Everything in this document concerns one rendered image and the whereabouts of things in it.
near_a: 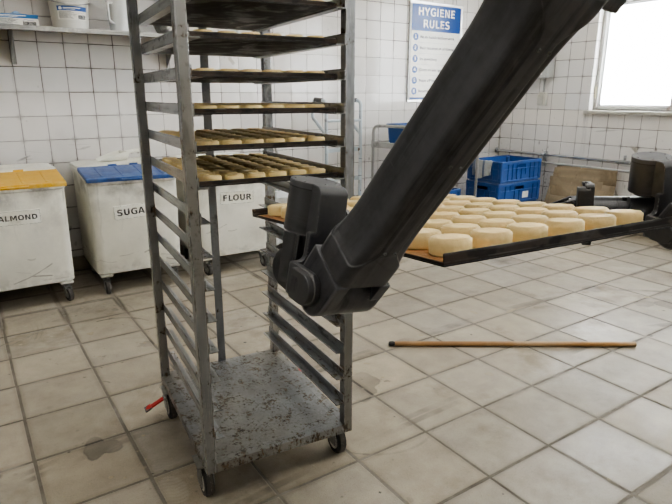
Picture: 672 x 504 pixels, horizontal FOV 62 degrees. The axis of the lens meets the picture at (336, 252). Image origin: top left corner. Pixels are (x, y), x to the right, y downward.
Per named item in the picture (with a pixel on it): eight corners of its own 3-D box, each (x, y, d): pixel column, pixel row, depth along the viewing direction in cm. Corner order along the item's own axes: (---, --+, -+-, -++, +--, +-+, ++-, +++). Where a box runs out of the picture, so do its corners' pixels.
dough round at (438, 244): (425, 257, 63) (425, 240, 63) (431, 249, 68) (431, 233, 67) (471, 258, 62) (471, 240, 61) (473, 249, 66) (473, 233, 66)
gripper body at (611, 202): (578, 180, 97) (625, 181, 95) (574, 238, 100) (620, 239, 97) (582, 184, 91) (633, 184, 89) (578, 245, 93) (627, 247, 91)
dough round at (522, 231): (498, 239, 72) (498, 224, 72) (530, 236, 74) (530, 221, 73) (523, 245, 68) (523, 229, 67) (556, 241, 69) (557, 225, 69)
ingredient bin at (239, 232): (202, 279, 371) (194, 163, 350) (175, 256, 423) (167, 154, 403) (276, 267, 398) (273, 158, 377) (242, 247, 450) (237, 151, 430)
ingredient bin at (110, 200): (100, 298, 336) (85, 171, 315) (82, 271, 387) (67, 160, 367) (188, 282, 364) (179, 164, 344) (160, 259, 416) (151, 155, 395)
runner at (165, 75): (202, 77, 134) (201, 64, 133) (190, 77, 133) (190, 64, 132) (151, 83, 188) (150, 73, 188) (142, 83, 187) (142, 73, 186)
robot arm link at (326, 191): (306, 312, 55) (375, 305, 60) (324, 196, 52) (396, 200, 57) (253, 271, 64) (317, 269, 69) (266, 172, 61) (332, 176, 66)
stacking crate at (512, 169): (506, 174, 568) (507, 154, 563) (540, 179, 537) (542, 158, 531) (466, 179, 534) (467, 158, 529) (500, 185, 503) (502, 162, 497)
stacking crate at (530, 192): (505, 194, 573) (507, 174, 567) (538, 200, 541) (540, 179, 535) (464, 200, 541) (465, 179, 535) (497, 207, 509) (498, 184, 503)
